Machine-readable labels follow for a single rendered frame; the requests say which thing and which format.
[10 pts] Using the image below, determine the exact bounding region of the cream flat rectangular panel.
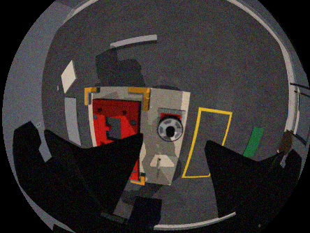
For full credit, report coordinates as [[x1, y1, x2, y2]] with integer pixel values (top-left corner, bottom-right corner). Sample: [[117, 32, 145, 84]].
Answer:
[[61, 60, 78, 93]]

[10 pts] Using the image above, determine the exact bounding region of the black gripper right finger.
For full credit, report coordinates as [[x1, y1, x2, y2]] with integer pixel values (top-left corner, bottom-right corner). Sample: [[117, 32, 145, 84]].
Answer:
[[204, 141, 285, 218]]

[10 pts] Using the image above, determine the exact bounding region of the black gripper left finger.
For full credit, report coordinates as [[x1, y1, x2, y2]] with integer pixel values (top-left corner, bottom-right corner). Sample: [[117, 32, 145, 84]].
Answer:
[[43, 130, 144, 215]]

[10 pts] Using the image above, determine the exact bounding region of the yellow rectangular outline on table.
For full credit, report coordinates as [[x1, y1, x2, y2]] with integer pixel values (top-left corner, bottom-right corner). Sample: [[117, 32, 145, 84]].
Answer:
[[181, 107, 232, 178]]

